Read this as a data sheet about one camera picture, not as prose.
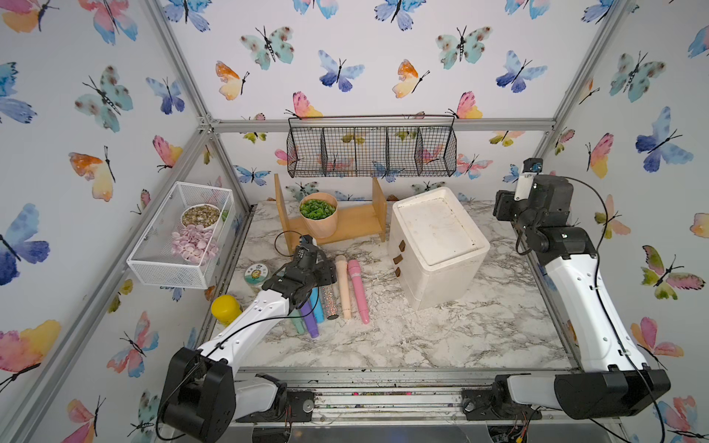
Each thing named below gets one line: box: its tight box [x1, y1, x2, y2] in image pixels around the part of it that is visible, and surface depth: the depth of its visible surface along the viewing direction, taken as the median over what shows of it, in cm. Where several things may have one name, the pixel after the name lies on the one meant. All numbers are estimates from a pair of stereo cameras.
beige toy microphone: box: [335, 254, 352, 320], surface depth 97 cm
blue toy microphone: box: [310, 286, 325, 324], surface depth 91 cm
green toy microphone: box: [288, 308, 306, 335], surface depth 88 cm
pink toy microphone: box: [347, 259, 370, 325], surface depth 97 cm
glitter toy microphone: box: [321, 282, 340, 321], surface depth 93 cm
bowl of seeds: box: [180, 203, 222, 229], surface depth 72 cm
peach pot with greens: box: [299, 191, 339, 240], surface depth 96 cm
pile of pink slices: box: [171, 224, 219, 264], surface depth 65 cm
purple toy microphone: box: [300, 300, 320, 338], surface depth 89 cm
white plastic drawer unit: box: [387, 187, 491, 310], surface depth 82 cm
